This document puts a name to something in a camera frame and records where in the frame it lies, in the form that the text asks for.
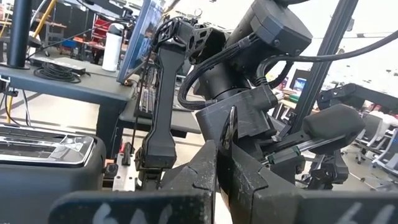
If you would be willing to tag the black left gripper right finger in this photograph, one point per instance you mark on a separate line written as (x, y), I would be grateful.
(280, 208)

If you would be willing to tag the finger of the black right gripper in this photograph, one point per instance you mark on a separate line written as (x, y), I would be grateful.
(290, 171)
(329, 169)

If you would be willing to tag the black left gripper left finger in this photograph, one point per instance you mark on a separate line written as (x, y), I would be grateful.
(140, 205)

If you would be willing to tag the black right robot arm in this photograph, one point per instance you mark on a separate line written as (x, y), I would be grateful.
(164, 93)

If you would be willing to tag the black toaster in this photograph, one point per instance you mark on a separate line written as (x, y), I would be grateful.
(46, 193)

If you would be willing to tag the tilted blue-screen monitor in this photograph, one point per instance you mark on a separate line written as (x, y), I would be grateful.
(141, 40)

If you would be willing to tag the white bottle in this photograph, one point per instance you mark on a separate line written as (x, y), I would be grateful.
(112, 49)

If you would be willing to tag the black monitor pole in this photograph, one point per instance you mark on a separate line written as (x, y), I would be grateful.
(19, 34)

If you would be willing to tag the black slanted frame post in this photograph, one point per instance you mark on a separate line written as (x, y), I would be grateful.
(323, 46)

